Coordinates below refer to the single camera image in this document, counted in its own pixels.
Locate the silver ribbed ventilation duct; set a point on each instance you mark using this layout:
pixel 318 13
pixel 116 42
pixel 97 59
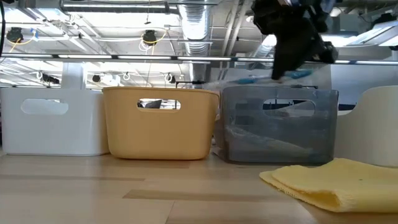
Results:
pixel 196 31

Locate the long ceiling light strip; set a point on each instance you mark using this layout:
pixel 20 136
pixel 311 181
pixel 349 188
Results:
pixel 84 57

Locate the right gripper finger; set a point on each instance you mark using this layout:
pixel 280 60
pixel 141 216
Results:
pixel 289 56

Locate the white plastic bin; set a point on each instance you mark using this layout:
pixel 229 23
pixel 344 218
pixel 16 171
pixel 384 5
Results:
pixel 370 130
pixel 56 133

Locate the yellow folded cloth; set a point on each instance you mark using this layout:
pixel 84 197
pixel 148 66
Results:
pixel 342 186

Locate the silver smooth ventilation duct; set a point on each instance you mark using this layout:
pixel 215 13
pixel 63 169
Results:
pixel 262 51

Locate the orange plastic bin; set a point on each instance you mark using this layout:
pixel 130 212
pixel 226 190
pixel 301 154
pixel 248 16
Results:
pixel 161 137

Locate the grey translucent plastic bin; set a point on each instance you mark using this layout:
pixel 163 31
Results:
pixel 326 130

